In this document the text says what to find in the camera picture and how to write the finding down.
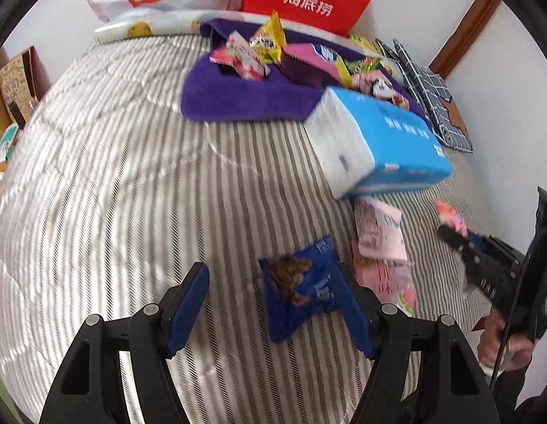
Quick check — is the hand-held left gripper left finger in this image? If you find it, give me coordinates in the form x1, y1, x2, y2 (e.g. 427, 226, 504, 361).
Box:
39, 262, 211, 424

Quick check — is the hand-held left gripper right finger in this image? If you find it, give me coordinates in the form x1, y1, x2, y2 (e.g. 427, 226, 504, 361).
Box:
336, 261, 499, 424

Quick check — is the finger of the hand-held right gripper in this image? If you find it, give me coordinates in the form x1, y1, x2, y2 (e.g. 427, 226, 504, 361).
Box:
436, 224, 493, 253
459, 251, 493, 298

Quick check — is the pink multicoloured snack packet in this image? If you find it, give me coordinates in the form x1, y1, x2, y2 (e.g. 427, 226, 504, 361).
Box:
435, 200, 470, 237

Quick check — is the pink snack packet red lettering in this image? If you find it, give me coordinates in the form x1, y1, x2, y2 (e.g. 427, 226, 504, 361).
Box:
350, 252, 418, 319

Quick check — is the blue snack packet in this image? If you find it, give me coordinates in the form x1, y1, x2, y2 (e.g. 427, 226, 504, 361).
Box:
258, 235, 345, 345

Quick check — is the pale pink snack packet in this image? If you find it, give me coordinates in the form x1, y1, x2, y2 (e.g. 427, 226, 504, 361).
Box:
354, 196, 409, 261

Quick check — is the pink cartoon snack packet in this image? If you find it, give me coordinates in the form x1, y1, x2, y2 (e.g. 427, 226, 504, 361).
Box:
350, 71, 411, 109

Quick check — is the green snack packet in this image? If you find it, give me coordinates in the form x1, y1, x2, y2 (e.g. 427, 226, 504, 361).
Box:
344, 55, 389, 76

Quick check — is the purple towel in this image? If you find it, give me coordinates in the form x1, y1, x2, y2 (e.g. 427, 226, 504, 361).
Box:
180, 18, 433, 125

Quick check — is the magenta snack packet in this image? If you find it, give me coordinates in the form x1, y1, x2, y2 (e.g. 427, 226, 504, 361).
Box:
280, 42, 352, 89

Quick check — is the pink and white snack packet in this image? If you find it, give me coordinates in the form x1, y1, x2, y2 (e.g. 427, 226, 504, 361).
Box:
209, 30, 272, 82

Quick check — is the yellow snack packet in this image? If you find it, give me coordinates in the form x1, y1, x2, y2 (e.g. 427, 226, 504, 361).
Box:
248, 10, 287, 65

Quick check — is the person's right forearm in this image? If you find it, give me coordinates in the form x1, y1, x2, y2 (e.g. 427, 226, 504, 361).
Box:
489, 360, 547, 424

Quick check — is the person's right hand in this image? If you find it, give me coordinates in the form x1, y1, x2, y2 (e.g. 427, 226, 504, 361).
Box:
478, 307, 538, 372

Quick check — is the blue tissue pack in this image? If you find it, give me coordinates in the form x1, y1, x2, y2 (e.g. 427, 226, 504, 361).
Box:
303, 86, 454, 201

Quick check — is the blue checked cloth with star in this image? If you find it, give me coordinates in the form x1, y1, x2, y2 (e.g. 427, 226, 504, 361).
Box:
375, 37, 475, 155

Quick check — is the striped quilted table cover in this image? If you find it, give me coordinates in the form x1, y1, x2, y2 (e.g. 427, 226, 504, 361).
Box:
0, 35, 493, 424

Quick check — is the yellow snack bag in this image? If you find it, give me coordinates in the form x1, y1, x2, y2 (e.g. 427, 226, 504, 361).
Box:
348, 31, 389, 58

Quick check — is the small green and white box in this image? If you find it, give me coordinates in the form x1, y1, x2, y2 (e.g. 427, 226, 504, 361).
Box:
0, 124, 22, 165

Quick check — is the brown cardboard gift box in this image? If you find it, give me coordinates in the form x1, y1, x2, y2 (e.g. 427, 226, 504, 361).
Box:
0, 45, 47, 127

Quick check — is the white patterned paper roll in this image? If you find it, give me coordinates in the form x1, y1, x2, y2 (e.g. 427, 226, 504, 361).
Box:
94, 9, 212, 45

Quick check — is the red paper bag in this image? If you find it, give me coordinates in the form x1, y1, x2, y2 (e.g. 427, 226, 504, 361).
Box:
240, 0, 394, 39

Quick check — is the brown wooden door frame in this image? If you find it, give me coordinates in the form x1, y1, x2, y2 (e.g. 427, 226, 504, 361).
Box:
430, 0, 504, 78

